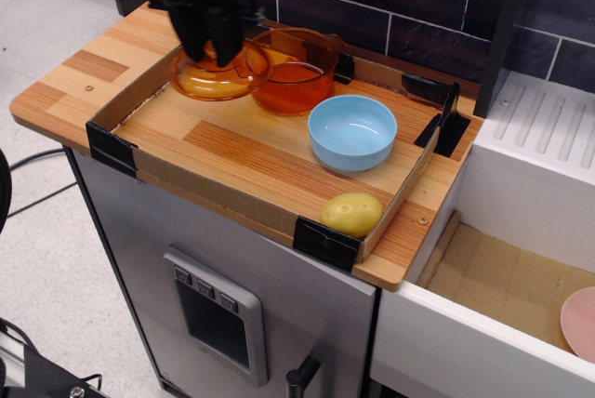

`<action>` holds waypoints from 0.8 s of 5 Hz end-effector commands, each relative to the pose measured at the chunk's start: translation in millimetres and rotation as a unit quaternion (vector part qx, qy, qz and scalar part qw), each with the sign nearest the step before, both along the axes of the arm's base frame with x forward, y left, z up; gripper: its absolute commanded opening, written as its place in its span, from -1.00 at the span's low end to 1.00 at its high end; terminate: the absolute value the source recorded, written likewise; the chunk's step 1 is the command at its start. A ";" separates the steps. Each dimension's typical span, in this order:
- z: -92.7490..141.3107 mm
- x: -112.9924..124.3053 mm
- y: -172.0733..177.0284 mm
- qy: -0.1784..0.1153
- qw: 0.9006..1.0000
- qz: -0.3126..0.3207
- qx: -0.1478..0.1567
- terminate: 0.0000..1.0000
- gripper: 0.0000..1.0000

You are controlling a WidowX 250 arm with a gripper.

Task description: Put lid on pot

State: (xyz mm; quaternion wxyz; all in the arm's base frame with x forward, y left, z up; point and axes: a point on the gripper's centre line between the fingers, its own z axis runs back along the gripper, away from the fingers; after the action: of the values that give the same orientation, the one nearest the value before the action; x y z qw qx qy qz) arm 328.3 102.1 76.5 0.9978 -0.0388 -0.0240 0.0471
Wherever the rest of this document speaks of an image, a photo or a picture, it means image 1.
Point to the orange transparent pot lid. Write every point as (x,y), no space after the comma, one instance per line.
(248,71)

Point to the orange transparent pot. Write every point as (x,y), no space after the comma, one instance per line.
(303,65)

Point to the light blue bowl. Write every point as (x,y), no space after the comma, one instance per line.
(352,133)

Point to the yellow toy potato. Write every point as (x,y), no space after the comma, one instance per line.
(355,214)

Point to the cardboard fence with black tape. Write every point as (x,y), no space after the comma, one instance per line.
(259,169)

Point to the silver toy dishwasher cabinet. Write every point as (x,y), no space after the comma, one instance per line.
(224,311)

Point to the white toy sink unit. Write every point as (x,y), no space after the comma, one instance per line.
(479,315)

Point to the pink plate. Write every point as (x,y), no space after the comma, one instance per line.
(577,323)

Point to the black upright post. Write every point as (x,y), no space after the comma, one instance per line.
(495,73)

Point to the black oven door handle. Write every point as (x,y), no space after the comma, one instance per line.
(299,379)

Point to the black camera mount foreground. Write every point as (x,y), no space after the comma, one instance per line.
(25,372)

